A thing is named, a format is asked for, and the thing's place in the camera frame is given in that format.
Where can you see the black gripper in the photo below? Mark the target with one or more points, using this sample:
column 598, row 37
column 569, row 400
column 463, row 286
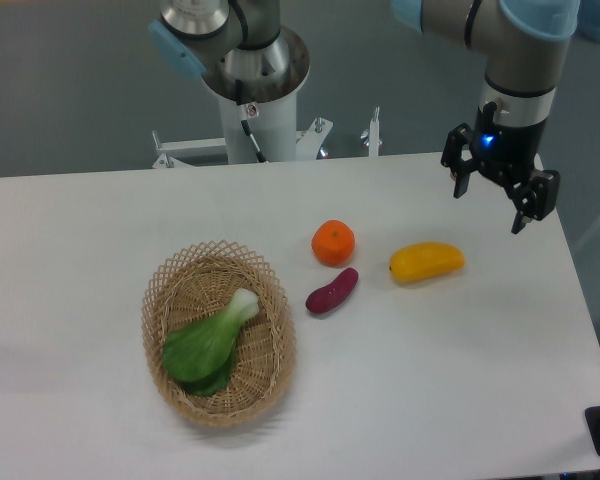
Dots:
column 503, row 153

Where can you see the white bracket with bolt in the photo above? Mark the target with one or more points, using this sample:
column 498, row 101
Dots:
column 370, row 138

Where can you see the green bok choy vegetable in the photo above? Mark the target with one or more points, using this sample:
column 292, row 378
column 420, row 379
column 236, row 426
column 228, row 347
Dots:
column 202, row 355

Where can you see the purple sweet potato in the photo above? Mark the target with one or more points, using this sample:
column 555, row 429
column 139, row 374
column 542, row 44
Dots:
column 329, row 297

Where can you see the orange tangerine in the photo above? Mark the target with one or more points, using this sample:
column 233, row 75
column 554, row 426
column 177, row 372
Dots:
column 333, row 243

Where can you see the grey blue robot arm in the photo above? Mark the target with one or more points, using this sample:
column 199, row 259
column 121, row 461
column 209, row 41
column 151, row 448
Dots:
column 255, row 66

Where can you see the woven wicker basket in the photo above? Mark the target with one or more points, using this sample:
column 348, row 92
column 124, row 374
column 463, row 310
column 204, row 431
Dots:
column 194, row 284

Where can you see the yellow mango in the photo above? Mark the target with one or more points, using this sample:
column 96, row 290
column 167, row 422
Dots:
column 425, row 260

